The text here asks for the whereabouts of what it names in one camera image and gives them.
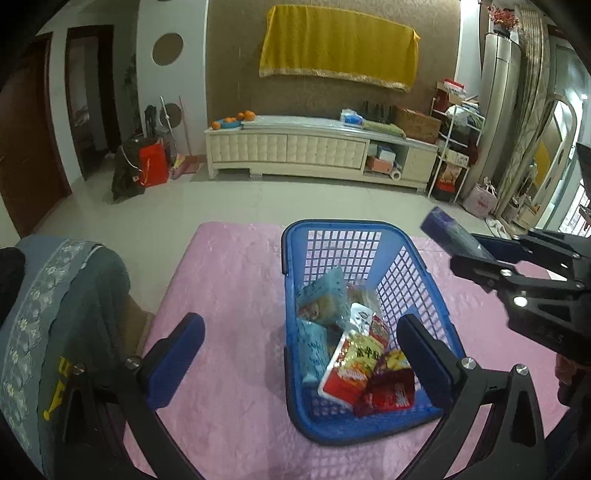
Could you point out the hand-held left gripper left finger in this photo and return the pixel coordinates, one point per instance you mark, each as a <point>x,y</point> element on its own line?
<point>173,364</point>

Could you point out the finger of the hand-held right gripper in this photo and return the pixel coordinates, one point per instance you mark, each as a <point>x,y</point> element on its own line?
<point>505,249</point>
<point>475,270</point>

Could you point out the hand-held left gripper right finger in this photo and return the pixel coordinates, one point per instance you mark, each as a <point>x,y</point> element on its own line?
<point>425,364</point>

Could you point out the blue purple snack packet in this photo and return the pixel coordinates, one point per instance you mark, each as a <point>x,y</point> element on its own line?
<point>450,235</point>

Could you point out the dark red snack packet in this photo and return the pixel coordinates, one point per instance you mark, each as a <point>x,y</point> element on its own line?
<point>388,392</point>

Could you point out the small red snack packet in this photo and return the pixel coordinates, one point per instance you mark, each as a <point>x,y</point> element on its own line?
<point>381,330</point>

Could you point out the red yellow snack packet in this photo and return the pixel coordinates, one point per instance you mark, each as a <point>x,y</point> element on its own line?
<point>351,369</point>

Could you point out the white snack packet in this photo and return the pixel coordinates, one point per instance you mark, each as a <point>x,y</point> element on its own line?
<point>361,317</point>

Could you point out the clear cracker packet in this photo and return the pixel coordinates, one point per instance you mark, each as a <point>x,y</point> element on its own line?
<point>362,295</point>

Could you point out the light blue snack packet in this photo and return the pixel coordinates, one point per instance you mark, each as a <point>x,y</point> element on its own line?
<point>314,353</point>

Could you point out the clear blue printed snack packet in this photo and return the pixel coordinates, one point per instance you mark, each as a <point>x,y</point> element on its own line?
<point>323,295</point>

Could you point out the blue plastic basket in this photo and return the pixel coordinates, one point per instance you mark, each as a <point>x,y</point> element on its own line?
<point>341,225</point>

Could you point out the person's right hand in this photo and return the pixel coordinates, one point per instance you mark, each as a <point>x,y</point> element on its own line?
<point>565,371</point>

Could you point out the white slippers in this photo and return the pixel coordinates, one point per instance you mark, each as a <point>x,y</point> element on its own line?
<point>497,227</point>

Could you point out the pink bag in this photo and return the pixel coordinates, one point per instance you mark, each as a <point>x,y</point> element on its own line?
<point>480,201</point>

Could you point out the arched standing mirror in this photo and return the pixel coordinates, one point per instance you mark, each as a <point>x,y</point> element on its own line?
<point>540,203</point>

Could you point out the pink tablecloth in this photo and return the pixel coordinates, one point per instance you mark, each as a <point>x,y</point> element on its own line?
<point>231,346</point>

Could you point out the white shelf rack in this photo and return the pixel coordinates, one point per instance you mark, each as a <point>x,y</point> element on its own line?
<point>455,152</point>

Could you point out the white paper roll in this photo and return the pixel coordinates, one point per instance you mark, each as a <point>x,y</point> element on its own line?
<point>395,174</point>

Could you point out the silver standing air conditioner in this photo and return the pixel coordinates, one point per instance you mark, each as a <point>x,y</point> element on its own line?
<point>496,115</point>

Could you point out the patterned beige curtain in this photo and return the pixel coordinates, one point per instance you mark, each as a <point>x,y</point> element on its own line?
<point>526,115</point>

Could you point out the orange box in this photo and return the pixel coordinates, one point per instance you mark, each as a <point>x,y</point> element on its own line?
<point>378,164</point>

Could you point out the brown cardboard box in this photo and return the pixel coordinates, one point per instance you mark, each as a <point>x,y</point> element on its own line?
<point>418,124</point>

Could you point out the green folded cloth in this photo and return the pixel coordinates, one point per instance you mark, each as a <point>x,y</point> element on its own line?
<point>383,128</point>

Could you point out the red gift box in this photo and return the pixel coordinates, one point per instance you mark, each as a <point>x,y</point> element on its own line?
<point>450,86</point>

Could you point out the black router with antennas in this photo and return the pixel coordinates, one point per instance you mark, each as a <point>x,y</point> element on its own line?
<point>376,111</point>

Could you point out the blue tissue pack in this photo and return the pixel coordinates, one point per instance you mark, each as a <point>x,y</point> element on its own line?
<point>352,117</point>

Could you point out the pink broom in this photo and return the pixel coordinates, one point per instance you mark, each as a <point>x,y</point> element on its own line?
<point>184,166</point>

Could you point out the black bag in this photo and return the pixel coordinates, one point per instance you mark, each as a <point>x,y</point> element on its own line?
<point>127,170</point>

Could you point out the red paper bag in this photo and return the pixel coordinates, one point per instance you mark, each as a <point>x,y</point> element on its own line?
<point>153,164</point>

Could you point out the cream television cabinet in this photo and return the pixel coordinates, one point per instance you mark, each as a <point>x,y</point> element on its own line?
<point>300,147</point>

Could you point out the vase with red flowers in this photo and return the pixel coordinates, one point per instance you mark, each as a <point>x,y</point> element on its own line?
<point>501,16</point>

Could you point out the yellow cloth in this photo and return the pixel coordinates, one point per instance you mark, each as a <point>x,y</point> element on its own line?
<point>337,41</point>

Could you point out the dark wooden door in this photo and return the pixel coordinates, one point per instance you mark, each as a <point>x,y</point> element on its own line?
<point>27,138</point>

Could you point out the small brown round wall decoration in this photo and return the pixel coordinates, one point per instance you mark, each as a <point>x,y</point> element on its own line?
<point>173,111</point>

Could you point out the dark wooden door frame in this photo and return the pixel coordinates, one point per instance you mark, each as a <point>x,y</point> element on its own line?
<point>108,92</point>

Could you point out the large brown round wall decoration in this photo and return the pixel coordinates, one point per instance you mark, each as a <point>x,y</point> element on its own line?
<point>167,48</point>

